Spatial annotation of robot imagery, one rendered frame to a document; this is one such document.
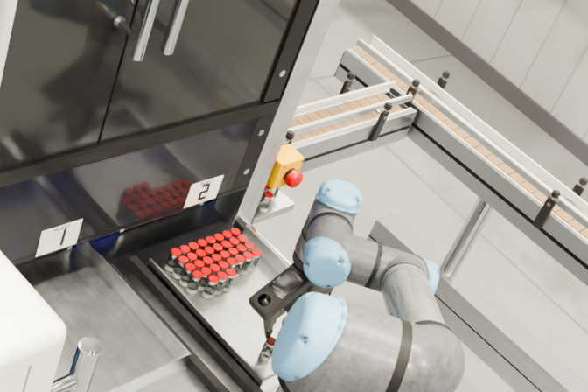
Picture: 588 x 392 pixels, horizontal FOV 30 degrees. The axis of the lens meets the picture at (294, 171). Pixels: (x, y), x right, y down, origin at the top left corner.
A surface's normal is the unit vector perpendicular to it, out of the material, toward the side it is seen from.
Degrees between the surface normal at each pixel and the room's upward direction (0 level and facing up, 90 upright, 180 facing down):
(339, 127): 0
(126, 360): 0
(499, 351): 90
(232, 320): 0
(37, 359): 90
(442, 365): 39
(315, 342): 52
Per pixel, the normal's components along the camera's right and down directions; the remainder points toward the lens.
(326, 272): -0.11, 0.55
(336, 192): 0.31, -0.77
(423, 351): 0.40, -0.48
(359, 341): 0.22, -0.37
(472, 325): -0.68, 0.22
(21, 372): 0.67, 0.60
